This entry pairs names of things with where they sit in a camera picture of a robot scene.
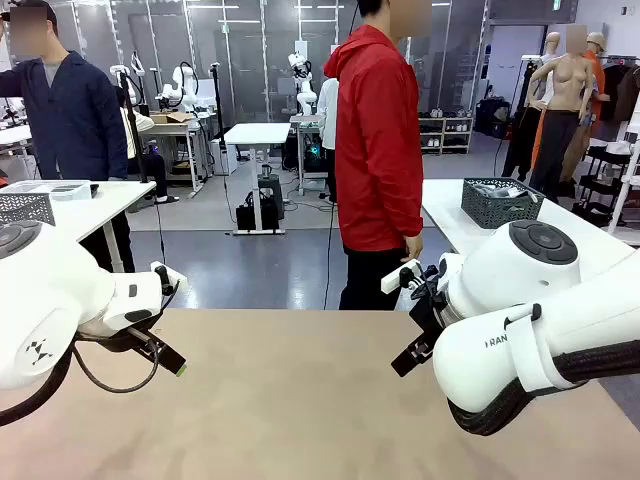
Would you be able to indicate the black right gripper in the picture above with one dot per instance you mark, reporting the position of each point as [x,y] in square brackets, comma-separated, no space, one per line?
[429,320]

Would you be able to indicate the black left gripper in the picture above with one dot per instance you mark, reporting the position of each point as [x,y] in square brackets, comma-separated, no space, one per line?
[115,340]

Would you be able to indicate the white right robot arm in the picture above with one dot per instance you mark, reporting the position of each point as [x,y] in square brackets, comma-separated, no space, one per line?
[550,300]

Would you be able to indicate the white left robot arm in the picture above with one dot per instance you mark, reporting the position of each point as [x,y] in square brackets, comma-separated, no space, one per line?
[45,300]

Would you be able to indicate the red sleeved right forearm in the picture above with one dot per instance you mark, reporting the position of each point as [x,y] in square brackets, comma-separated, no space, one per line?
[410,200]

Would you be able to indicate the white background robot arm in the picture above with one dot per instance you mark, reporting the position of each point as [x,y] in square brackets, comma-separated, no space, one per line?
[180,85]
[302,90]
[120,70]

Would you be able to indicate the dark grey plastic basket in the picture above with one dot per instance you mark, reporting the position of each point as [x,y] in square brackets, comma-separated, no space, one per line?
[495,212]

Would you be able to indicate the light grey perforated basket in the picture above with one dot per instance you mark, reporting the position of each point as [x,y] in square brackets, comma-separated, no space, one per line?
[25,209]

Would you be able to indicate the red jacket person's right hand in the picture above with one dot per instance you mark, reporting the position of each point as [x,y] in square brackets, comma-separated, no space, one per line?
[414,247]

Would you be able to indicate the black bag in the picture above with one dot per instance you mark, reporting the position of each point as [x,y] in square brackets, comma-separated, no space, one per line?
[246,212]
[269,212]

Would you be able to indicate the grey plastic stool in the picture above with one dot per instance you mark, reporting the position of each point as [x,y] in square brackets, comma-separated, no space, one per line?
[272,192]

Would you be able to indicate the white plastic tray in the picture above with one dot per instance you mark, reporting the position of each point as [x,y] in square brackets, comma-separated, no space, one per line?
[65,189]

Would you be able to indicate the white computer case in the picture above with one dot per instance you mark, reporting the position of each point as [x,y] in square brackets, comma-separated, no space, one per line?
[222,157]

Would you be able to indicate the person in red jacket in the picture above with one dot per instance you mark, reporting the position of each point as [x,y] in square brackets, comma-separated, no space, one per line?
[375,150]

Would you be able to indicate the wooden shoe rack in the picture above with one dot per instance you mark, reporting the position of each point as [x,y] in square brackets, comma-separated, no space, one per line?
[445,135]

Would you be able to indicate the grey framed background desk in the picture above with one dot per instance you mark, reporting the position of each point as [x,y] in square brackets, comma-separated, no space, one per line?
[175,129]

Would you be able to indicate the seated person in cream top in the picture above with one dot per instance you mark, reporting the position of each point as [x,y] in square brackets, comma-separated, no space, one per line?
[135,130]

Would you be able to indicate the black tripod pole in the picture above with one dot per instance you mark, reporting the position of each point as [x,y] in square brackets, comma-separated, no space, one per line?
[131,125]

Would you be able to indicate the open cardboard box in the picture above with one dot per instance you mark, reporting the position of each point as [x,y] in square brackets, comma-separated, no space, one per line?
[170,118]

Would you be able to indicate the white standing desk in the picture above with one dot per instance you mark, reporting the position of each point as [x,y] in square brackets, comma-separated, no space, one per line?
[257,132]

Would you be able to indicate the man in navy jacket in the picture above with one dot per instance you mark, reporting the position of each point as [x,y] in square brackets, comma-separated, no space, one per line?
[75,125]

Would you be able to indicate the black stand pole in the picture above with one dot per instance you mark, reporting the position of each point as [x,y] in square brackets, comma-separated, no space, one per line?
[218,110]

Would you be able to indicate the black luggage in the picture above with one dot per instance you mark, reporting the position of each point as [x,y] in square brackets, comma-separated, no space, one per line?
[492,117]

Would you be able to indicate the person in white jacket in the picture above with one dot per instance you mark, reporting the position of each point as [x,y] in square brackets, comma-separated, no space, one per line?
[328,115]

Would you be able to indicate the black utility cart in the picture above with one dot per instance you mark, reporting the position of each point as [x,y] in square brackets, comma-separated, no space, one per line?
[600,185]

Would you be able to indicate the background desk with lit computer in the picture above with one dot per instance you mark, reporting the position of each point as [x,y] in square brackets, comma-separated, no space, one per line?
[305,120]

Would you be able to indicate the white metal rack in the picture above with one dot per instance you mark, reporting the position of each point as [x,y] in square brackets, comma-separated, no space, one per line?
[631,175]

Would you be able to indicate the bare mannequin with black trousers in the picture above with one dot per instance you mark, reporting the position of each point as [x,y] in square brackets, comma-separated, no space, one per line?
[567,80]

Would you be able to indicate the white mannequin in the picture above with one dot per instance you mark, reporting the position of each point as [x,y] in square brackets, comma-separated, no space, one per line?
[551,50]

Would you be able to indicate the clothes rack with garments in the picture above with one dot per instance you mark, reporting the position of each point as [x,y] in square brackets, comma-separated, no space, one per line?
[625,90]

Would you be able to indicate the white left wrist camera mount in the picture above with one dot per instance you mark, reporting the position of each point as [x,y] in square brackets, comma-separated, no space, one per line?
[176,282]

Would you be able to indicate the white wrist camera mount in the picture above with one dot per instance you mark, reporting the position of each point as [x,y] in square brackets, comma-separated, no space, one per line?
[392,282]
[176,282]

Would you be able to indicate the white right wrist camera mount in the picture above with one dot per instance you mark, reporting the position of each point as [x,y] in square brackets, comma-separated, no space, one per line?
[392,282]

